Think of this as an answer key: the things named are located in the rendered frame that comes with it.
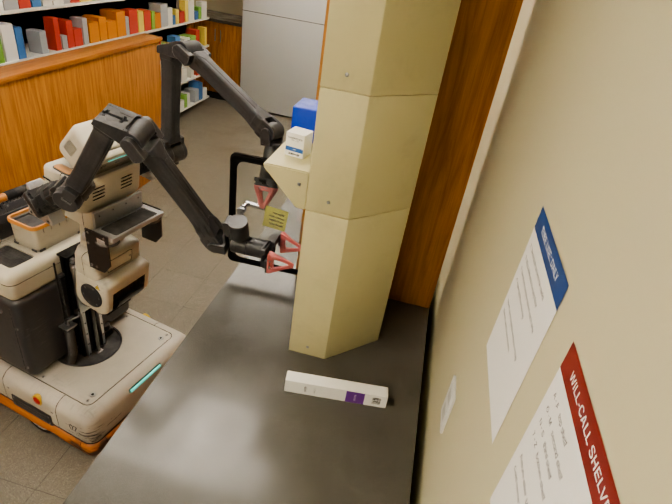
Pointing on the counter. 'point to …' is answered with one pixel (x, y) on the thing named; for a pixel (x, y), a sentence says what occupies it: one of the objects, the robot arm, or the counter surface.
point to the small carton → (298, 142)
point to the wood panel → (450, 141)
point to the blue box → (305, 114)
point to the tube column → (388, 45)
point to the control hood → (290, 174)
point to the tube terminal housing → (355, 215)
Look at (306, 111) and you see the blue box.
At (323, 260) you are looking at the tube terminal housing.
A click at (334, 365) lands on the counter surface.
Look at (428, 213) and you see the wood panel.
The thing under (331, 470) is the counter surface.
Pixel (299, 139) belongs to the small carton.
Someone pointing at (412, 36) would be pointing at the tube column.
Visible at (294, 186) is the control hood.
